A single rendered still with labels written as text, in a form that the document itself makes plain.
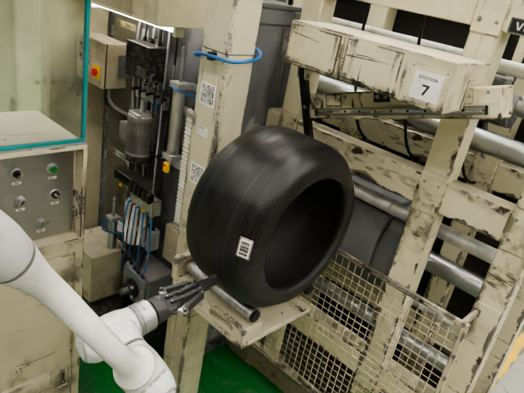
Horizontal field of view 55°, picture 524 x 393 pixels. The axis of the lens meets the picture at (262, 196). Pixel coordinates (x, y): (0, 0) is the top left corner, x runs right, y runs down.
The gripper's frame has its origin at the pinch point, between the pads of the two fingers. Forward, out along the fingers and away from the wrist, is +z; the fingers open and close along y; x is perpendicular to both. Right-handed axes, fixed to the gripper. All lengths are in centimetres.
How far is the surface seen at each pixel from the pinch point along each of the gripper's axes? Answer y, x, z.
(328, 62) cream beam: 7, -59, 54
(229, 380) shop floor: 34, 110, 48
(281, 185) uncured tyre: -10.4, -32.9, 16.6
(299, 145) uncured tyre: -4.6, -39.9, 29.7
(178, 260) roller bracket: 25.4, 10.1, 8.6
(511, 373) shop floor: -62, 128, 192
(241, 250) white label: -9.7, -16.1, 3.5
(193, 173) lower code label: 35.7, -15.7, 22.7
